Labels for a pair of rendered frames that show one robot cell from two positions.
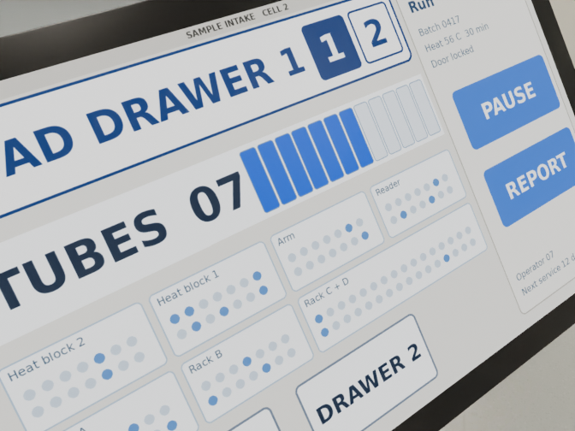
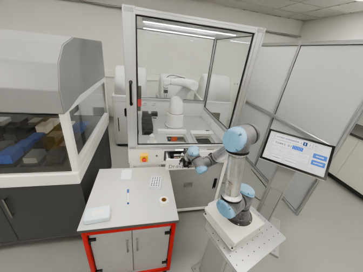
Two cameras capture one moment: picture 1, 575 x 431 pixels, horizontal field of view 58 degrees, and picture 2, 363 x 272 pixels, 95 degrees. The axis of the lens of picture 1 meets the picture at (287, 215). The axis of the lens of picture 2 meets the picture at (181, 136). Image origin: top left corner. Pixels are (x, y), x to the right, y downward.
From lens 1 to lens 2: 1.54 m
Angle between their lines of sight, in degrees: 50
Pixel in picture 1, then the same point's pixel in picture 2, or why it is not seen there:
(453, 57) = (316, 151)
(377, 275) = (296, 157)
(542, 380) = (339, 263)
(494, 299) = (304, 167)
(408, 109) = (308, 151)
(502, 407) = (322, 253)
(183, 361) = (280, 151)
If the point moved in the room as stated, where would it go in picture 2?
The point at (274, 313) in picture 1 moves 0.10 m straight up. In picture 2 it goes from (287, 153) to (291, 143)
